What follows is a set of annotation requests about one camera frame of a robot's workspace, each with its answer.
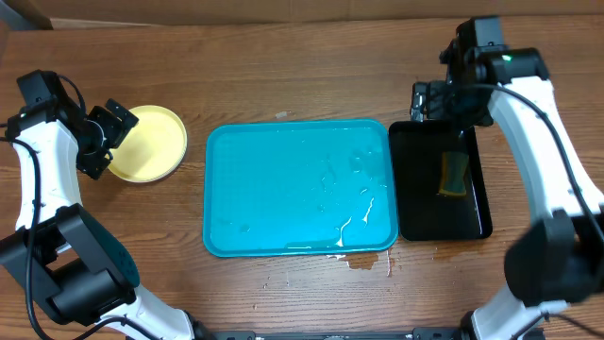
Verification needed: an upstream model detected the black rectangular water tray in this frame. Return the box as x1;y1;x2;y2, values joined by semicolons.
388;121;493;241

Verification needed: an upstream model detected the teal plastic tray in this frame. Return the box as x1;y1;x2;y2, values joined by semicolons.
202;119;398;258

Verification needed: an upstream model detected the yellow-green rimmed plate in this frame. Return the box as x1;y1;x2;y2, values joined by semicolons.
109;105;188;183

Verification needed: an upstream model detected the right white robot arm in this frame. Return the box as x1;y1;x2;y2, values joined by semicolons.
410;16;603;339

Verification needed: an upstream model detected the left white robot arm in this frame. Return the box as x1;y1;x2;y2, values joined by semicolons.
1;70;213;339

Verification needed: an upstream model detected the green and yellow sponge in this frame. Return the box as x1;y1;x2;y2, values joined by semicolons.
438;151;469;196

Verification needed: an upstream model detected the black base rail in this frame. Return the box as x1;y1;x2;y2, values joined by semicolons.
214;328;461;340

